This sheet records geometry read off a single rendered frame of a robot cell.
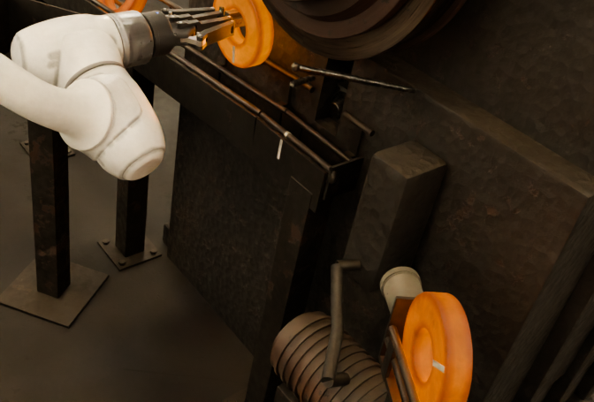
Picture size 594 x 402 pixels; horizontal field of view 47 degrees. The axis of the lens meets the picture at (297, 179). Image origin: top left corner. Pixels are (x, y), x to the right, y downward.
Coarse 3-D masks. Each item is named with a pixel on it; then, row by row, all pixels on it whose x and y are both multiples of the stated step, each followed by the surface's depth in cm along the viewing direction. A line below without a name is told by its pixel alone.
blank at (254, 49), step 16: (224, 0) 127; (240, 0) 123; (256, 0) 121; (256, 16) 120; (240, 32) 131; (256, 32) 122; (272, 32) 123; (224, 48) 131; (240, 48) 127; (256, 48) 123; (240, 64) 128; (256, 64) 128
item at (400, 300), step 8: (400, 296) 91; (400, 304) 91; (408, 304) 91; (392, 312) 91; (400, 312) 91; (392, 320) 92; (400, 320) 92; (400, 328) 93; (384, 336) 94; (400, 336) 94; (384, 344) 94; (384, 352) 95
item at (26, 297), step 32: (0, 0) 145; (32, 0) 145; (0, 32) 148; (32, 128) 146; (32, 160) 151; (64, 160) 154; (32, 192) 156; (64, 192) 159; (64, 224) 164; (64, 256) 169; (32, 288) 175; (64, 288) 175; (96, 288) 178; (64, 320) 168
